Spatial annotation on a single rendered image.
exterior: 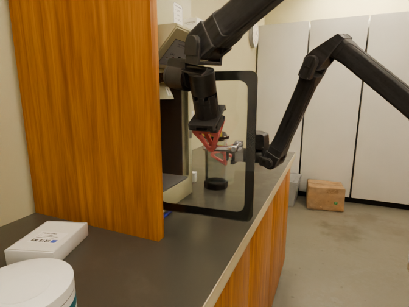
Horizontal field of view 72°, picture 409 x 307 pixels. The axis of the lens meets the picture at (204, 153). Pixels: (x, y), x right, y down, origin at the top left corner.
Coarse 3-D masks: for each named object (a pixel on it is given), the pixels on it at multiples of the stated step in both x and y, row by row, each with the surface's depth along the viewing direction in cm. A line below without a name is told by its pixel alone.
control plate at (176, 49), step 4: (176, 40) 77; (180, 40) 78; (172, 44) 77; (176, 44) 78; (180, 44) 80; (184, 44) 82; (172, 48) 79; (176, 48) 80; (180, 48) 82; (168, 52) 79; (172, 52) 80; (176, 52) 82; (180, 52) 84; (164, 56) 79; (168, 56) 80; (172, 56) 82; (176, 56) 84; (180, 56) 86; (184, 56) 87; (160, 60) 79; (164, 60) 81; (164, 64) 83
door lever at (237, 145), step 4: (216, 144) 72; (236, 144) 72; (240, 144) 73; (204, 148) 72; (216, 148) 71; (220, 148) 70; (224, 148) 70; (228, 148) 70; (232, 148) 69; (236, 148) 69; (240, 148) 74
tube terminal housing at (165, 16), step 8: (160, 0) 84; (168, 0) 88; (176, 0) 92; (184, 0) 97; (160, 8) 84; (168, 8) 88; (184, 8) 98; (160, 16) 85; (168, 16) 89; (184, 16) 98
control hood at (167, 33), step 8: (160, 24) 74; (168, 24) 73; (176, 24) 72; (160, 32) 74; (168, 32) 73; (176, 32) 74; (184, 32) 77; (160, 40) 74; (168, 40) 74; (184, 40) 80; (160, 48) 75; (168, 48) 77; (160, 56) 78; (160, 64) 81
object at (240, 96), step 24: (216, 72) 72; (240, 72) 70; (168, 96) 78; (240, 96) 71; (168, 120) 79; (240, 120) 72; (168, 144) 80; (192, 144) 78; (168, 168) 82; (192, 168) 79; (216, 168) 77; (240, 168) 75; (168, 192) 83; (192, 192) 81; (216, 192) 78; (240, 192) 76; (216, 216) 80; (240, 216) 78
